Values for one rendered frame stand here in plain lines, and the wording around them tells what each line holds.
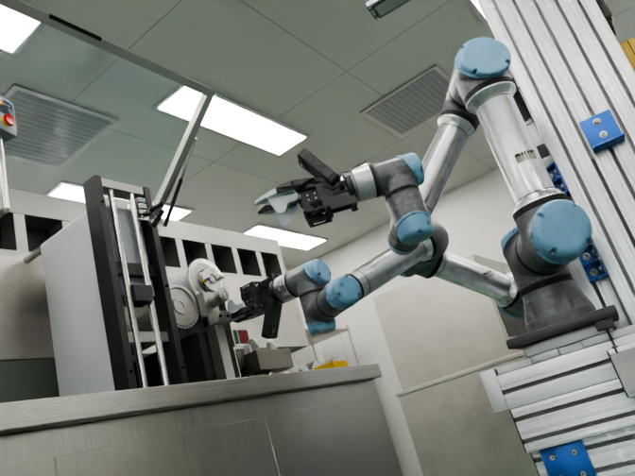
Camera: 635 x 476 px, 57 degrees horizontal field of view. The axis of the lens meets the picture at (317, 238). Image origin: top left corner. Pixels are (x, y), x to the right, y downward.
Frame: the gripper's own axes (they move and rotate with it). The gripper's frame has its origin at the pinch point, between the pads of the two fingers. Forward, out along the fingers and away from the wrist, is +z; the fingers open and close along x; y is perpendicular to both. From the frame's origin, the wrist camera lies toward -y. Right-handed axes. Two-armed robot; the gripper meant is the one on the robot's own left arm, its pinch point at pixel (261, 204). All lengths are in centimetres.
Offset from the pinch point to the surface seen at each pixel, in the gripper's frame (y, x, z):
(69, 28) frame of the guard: -75, 4, 39
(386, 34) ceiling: -177, 145, -91
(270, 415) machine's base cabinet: 39.0, 23.7, 11.2
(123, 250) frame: -3.3, 8.4, 33.8
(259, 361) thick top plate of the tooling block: 16, 56, 15
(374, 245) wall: -206, 487, -92
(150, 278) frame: 1.1, 16.9, 31.0
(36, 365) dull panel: 6, 37, 70
